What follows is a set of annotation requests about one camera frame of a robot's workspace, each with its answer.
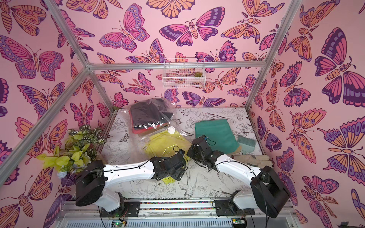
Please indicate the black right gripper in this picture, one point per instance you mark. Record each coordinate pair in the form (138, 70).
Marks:
(196, 147)

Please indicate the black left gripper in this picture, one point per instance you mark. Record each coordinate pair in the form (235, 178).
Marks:
(180, 174)

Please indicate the yellow garment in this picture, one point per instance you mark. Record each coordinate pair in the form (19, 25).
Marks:
(163, 144)

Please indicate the green trousers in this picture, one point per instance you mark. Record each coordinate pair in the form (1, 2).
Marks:
(219, 135)

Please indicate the dark grey garment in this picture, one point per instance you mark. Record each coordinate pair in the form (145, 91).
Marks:
(150, 113)

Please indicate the beige trousers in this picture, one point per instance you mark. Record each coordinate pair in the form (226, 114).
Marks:
(243, 149)

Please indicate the clear plastic vacuum bag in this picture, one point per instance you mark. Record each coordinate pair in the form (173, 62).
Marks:
(135, 146)

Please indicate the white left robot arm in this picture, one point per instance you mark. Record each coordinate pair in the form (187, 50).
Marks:
(93, 183)

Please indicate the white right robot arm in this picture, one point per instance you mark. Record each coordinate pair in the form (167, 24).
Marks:
(269, 194)

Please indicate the white vacuum bag valve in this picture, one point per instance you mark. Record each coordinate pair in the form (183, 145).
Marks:
(171, 130)

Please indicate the red folded garment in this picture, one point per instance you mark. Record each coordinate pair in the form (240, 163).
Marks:
(139, 122)

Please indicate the beige work glove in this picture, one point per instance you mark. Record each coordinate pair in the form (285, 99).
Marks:
(254, 160)

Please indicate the small green succulent plant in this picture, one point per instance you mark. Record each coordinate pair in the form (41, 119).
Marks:
(198, 74)

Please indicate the green leafy potted plant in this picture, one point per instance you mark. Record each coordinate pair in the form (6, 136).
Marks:
(80, 150)

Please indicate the aluminium mounting rail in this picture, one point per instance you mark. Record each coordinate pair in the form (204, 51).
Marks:
(173, 213)

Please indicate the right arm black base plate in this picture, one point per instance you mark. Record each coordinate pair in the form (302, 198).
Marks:
(228, 208)

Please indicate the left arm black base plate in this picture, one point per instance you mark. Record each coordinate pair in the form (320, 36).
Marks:
(127, 209)

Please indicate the white wire wall basket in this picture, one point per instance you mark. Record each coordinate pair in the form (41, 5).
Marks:
(178, 72)

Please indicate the aluminium frame bars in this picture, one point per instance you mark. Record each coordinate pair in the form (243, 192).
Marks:
(18, 153)

